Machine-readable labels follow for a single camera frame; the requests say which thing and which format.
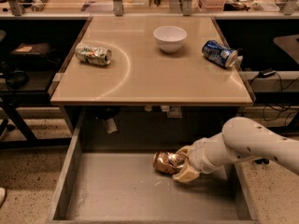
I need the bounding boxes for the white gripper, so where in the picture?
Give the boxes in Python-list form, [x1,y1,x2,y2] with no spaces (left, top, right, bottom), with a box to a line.
[172,138,219,183]

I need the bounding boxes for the crushed orange soda can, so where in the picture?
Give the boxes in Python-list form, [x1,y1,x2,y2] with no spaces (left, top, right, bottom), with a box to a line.
[152,151,186,175]

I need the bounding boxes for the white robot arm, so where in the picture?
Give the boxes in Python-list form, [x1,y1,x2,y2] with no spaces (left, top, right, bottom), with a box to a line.
[173,117,299,183]

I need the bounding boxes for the open grey top drawer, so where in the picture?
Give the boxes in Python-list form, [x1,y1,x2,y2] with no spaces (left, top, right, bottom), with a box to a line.
[47,106,260,224]

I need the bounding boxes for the blue soda can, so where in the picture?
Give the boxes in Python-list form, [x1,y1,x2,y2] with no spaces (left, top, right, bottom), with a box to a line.
[202,40,238,68]

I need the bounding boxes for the crushed green soda can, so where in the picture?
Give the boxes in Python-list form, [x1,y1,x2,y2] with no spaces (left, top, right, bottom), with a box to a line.
[75,43,112,66]

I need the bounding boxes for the beige cabinet counter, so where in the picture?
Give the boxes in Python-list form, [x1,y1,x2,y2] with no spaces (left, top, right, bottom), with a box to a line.
[51,15,252,106]

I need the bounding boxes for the white ceramic bowl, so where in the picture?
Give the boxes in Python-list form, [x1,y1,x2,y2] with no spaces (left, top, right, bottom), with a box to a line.
[153,26,187,53]

